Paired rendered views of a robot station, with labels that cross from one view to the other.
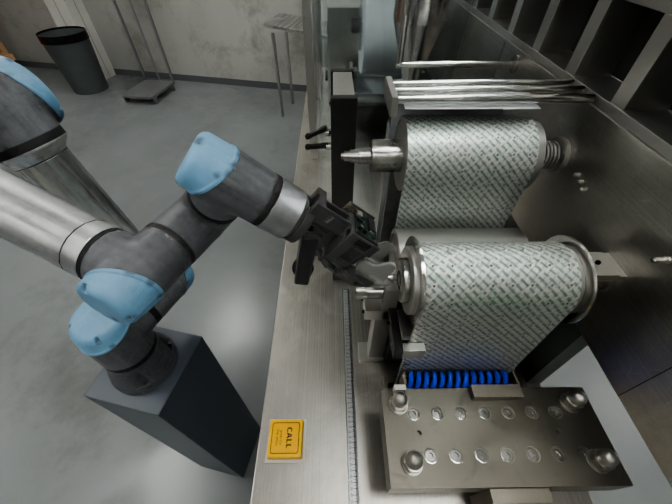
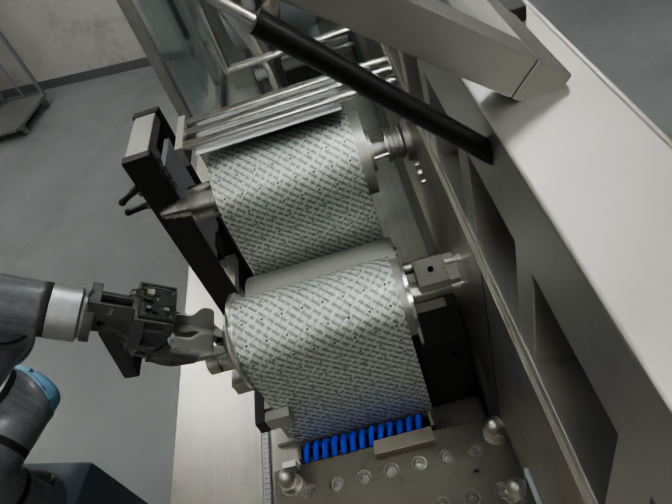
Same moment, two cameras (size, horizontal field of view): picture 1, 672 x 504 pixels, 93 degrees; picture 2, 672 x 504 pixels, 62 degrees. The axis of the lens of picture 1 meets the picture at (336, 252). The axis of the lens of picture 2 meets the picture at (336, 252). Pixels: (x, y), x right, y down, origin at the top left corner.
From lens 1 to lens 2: 0.47 m
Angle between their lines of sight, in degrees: 7
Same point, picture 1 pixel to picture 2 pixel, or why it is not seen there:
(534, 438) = (446, 486)
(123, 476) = not seen: outside the picture
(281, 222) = (59, 329)
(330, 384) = (244, 483)
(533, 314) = (372, 346)
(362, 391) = not seen: hidden behind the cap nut
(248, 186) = (13, 308)
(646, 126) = not seen: hidden behind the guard
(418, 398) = (316, 472)
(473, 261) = (283, 308)
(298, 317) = (204, 408)
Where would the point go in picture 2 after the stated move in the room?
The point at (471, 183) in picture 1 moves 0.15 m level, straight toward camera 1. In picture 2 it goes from (304, 207) to (267, 279)
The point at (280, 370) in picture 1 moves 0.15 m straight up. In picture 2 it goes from (185, 480) to (147, 447)
